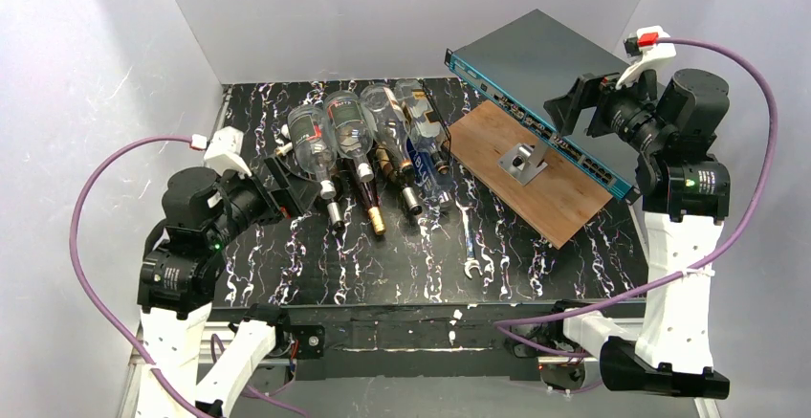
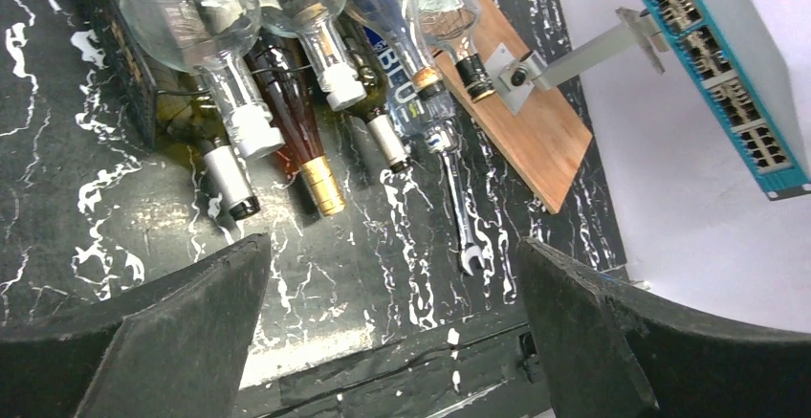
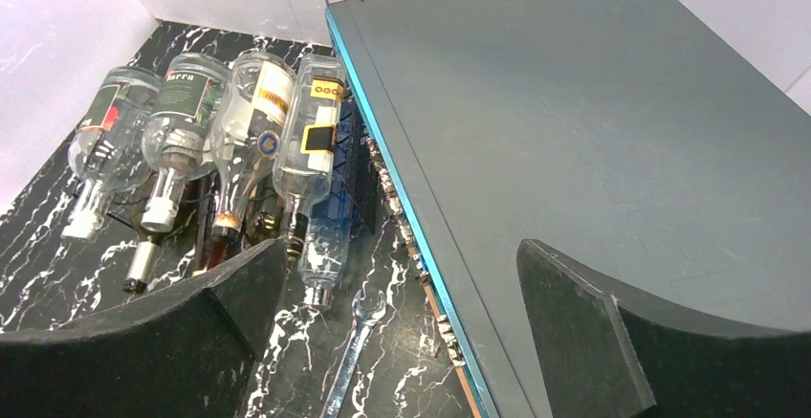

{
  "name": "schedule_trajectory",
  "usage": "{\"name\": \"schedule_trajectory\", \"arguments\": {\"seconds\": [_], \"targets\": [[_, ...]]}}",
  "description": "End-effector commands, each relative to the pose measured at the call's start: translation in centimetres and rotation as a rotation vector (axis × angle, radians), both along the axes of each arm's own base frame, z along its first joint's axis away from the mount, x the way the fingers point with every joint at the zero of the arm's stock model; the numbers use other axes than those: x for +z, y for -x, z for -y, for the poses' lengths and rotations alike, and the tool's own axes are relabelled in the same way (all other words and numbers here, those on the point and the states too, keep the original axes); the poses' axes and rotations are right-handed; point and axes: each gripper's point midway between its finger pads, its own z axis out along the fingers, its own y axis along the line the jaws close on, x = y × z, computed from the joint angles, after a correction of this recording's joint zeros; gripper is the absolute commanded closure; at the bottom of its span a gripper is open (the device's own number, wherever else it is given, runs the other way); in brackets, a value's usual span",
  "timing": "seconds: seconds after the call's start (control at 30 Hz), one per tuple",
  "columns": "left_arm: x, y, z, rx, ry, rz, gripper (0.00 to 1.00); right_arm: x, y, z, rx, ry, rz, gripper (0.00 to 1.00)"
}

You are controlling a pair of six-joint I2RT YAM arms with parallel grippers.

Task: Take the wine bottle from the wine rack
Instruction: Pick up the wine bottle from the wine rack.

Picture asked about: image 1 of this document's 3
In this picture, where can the dark wine bottle gold cap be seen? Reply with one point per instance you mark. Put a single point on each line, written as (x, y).
(364, 187)

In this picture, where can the clear bottle red label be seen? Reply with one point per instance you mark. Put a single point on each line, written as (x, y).
(314, 147)

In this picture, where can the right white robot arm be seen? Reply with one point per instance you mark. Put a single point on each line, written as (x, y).
(671, 356)

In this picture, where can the clear bottle dark label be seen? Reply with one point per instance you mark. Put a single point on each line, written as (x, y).
(353, 135)

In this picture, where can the grey metal bracket stand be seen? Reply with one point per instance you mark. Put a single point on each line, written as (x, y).
(524, 162)

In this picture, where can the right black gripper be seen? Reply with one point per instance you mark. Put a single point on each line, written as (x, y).
(592, 103)

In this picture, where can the dark wine bottle silver cap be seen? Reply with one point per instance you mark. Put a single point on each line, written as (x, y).
(334, 212)

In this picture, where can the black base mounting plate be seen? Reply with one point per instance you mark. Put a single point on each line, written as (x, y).
(408, 340)

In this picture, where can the blue label clear bottle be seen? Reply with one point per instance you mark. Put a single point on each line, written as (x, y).
(435, 187)

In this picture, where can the silver combination wrench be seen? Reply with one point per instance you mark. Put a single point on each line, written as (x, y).
(471, 263)

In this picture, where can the clear bottle brown neck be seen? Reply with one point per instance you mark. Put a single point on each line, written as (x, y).
(387, 119)

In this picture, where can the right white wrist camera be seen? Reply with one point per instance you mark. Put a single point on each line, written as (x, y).
(648, 52)

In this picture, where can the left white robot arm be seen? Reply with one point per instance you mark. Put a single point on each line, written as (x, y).
(204, 211)

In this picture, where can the brown wooden board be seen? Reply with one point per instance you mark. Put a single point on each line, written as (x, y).
(545, 190)

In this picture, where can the black wire wine rack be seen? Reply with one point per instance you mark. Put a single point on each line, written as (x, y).
(401, 123)

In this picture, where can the teal network switch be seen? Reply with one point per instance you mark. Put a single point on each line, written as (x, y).
(557, 79)

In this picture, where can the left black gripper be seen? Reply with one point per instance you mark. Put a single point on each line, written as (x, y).
(282, 186)

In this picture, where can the clear bottle gold label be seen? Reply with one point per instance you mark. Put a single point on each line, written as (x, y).
(428, 130)

